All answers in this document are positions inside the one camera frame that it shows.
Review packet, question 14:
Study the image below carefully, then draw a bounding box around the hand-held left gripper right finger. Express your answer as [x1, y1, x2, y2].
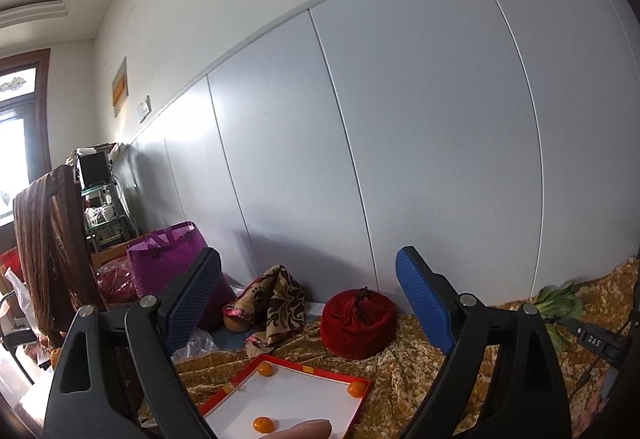
[396, 246, 572, 439]

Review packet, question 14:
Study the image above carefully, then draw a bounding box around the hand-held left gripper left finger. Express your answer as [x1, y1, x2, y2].
[44, 246, 222, 439]

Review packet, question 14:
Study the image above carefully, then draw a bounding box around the red shallow cardboard box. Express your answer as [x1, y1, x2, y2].
[197, 354, 373, 439]

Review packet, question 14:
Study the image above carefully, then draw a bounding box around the clear plastic bag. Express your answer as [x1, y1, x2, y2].
[172, 326, 219, 362]

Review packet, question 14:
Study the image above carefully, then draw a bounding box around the purple fabric bag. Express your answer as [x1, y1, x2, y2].
[126, 221, 236, 332]

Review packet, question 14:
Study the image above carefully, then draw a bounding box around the green leafy vegetable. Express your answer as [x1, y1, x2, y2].
[532, 280, 585, 352]

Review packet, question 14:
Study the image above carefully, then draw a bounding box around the red velvet round pouch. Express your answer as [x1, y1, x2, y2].
[321, 288, 399, 360]

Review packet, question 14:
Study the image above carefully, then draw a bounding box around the golden patterned blanket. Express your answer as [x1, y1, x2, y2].
[175, 258, 640, 439]

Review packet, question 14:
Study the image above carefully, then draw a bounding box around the red mesh bag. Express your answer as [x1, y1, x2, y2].
[96, 256, 138, 305]

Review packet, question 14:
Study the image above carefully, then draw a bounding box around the brown beige patterned cloth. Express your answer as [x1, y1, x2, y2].
[222, 265, 307, 355]

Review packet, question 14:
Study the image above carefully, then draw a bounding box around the tan cardboard box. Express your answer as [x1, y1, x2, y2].
[91, 241, 132, 270]

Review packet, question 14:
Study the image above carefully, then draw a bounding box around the metal shelf rack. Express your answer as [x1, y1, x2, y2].
[75, 144, 138, 255]

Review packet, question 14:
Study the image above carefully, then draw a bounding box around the wooden chair with brown cloth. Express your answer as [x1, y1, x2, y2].
[12, 164, 108, 350]

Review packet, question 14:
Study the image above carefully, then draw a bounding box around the black box device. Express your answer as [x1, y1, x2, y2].
[77, 152, 111, 187]

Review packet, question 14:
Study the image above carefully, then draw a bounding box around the pale beige rounded object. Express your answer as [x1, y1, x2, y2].
[262, 419, 332, 439]

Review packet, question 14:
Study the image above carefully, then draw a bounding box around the white plastic bag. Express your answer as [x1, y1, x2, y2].
[4, 269, 38, 330]

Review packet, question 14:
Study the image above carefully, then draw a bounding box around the wooden framed glass door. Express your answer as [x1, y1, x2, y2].
[0, 48, 52, 227]

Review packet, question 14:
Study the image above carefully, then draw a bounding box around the black cable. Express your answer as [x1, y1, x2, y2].
[575, 354, 608, 390]

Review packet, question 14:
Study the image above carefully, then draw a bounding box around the orange framed wall plaque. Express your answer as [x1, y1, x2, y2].
[111, 58, 129, 118]

